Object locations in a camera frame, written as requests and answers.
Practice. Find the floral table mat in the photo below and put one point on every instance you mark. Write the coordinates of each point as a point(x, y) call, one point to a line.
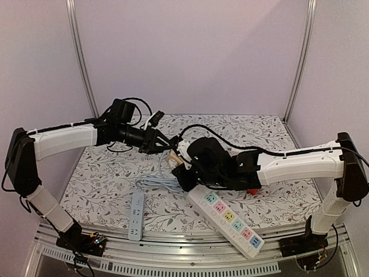
point(100, 189)

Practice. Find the beige cube socket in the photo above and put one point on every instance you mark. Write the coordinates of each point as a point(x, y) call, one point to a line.
point(173, 160)

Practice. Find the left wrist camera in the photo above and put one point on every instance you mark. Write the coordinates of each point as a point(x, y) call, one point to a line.
point(153, 120)

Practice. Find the aluminium frame post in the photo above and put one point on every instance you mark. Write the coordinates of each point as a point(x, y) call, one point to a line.
point(81, 62)
point(307, 34)

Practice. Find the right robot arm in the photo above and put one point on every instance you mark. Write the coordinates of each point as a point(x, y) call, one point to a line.
point(207, 167)

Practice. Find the left aluminium frame post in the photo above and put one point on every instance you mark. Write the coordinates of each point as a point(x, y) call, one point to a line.
point(81, 62)

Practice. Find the red cube socket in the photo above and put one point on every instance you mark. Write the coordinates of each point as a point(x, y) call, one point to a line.
point(252, 191)

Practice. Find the white colourful power strip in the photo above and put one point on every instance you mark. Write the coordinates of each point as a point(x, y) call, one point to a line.
point(225, 220)

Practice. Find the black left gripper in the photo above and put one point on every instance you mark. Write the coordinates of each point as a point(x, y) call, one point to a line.
point(150, 139)

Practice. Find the grey-blue power strip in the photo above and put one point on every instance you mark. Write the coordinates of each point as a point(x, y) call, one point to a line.
point(136, 216)

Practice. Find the right aluminium frame post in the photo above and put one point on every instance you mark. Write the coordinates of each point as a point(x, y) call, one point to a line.
point(307, 34)

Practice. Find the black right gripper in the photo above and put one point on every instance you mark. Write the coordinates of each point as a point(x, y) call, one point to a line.
point(183, 178)

